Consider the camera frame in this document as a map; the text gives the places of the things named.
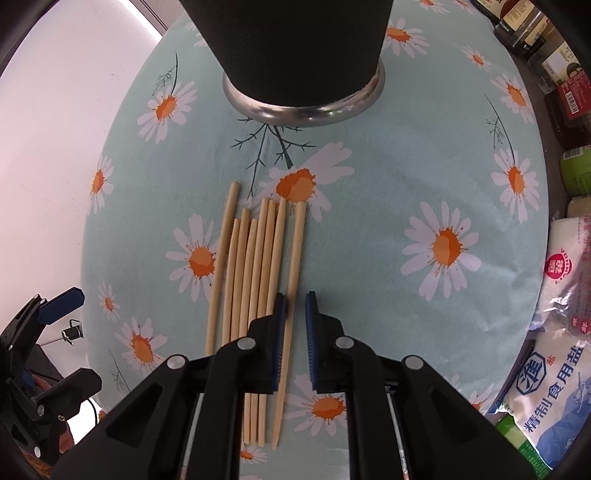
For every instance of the red label bottle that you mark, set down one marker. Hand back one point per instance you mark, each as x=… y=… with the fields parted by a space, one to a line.
x=572 y=99

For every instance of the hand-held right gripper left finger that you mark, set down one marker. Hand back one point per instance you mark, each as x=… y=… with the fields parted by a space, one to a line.
x=280 y=318

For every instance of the dark sauce bottle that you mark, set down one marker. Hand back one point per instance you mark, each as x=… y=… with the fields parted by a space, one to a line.
x=485 y=5

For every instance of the green packet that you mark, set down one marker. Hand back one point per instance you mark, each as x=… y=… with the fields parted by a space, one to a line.
x=512 y=434

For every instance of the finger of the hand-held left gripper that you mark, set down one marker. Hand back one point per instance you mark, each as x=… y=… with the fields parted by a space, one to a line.
x=74 y=385
x=60 y=302

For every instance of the daisy print tablecloth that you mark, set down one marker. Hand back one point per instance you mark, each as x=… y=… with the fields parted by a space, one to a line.
x=392 y=184

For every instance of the brown label bottle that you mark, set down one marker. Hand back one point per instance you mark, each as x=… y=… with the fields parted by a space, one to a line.
x=515 y=18

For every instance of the row of wooden chopsticks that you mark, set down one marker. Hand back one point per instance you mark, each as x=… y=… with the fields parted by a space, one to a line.
x=263 y=258

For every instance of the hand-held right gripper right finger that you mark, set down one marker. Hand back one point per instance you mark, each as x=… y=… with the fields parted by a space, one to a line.
x=311 y=323

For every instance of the blue print salt bag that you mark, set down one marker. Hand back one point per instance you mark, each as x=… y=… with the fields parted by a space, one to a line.
x=554 y=392

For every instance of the green can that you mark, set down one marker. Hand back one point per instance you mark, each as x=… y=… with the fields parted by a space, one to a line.
x=577 y=170

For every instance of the black cup steel base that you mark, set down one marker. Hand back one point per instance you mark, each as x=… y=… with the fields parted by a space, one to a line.
x=286 y=46

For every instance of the clear plastic food packet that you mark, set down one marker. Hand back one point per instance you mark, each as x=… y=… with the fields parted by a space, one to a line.
x=568 y=277

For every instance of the small black clip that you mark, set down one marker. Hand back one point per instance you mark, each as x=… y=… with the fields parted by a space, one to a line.
x=71 y=332

